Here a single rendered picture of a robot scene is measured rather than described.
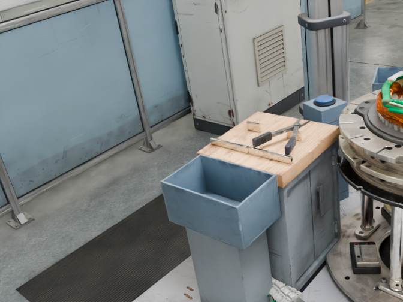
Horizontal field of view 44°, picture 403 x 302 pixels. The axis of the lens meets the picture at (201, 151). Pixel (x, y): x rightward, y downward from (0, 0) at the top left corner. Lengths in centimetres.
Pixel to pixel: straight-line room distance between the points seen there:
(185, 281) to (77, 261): 150
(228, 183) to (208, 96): 245
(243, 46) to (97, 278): 166
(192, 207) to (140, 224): 183
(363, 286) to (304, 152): 28
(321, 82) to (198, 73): 206
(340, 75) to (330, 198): 42
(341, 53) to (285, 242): 59
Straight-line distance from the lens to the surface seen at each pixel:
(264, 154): 87
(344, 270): 103
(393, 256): 93
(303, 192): 92
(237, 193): 90
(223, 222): 79
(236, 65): 313
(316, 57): 130
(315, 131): 95
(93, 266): 246
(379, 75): 126
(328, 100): 114
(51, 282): 247
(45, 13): 287
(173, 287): 107
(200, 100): 340
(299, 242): 96
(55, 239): 277
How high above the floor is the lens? 149
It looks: 27 degrees down
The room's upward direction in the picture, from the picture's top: 10 degrees counter-clockwise
